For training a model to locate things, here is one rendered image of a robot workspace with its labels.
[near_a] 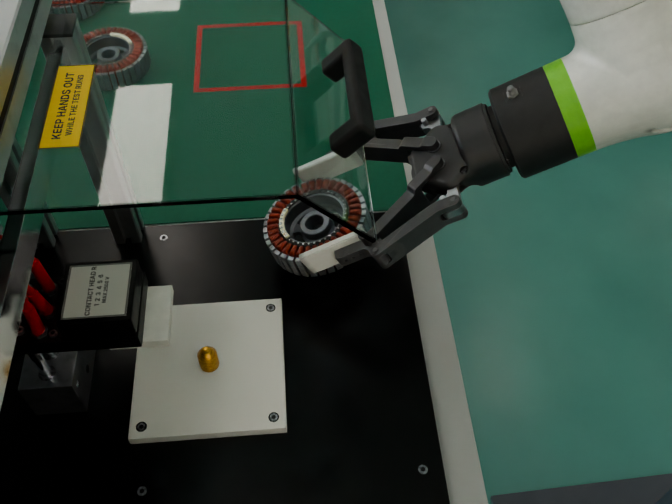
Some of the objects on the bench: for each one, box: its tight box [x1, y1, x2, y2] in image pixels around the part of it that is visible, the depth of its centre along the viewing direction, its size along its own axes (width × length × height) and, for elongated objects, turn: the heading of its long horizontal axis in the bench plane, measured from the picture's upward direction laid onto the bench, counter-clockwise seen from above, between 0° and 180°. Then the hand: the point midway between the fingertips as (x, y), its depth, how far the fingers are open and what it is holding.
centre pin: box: [197, 346, 219, 372], centre depth 72 cm, size 2×2×3 cm
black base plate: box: [0, 212, 450, 504], centre depth 68 cm, size 47×64×2 cm
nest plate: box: [128, 298, 287, 444], centre depth 74 cm, size 15×15×1 cm
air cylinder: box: [18, 350, 96, 415], centre depth 72 cm, size 5×8×6 cm
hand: (318, 213), depth 77 cm, fingers closed on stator, 11 cm apart
